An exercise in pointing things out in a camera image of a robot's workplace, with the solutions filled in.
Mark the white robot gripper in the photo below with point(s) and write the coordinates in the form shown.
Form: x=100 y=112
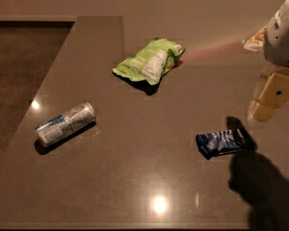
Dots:
x=281 y=40

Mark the silver blue drink can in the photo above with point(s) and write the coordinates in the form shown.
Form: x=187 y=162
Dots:
x=66 y=124

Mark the green snack bag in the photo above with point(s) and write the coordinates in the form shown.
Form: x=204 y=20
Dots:
x=152 y=62

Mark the dark blue rxbar wrapper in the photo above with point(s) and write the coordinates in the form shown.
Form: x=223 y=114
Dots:
x=224 y=142

